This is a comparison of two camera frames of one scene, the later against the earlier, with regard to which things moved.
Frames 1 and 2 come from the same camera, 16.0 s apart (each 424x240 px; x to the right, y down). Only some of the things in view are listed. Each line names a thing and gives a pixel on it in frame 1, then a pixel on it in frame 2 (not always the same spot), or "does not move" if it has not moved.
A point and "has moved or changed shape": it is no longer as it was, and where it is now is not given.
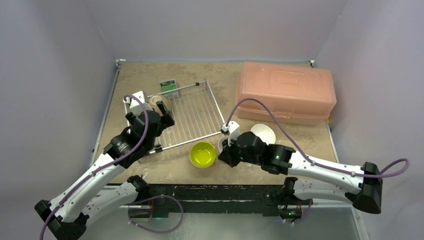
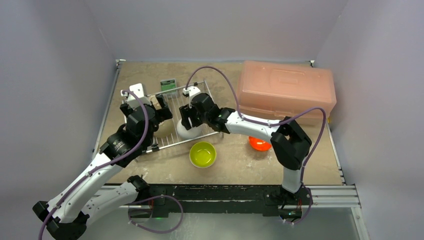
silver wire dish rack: (196, 114) does not move
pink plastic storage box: (301, 93) does not move
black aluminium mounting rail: (206, 199) does not move
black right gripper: (228, 156) → (188, 114)
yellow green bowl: (202, 154) does not move
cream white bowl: (220, 143) has moved or changed shape
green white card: (168, 85) does not move
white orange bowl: (265, 133) has moved or changed shape
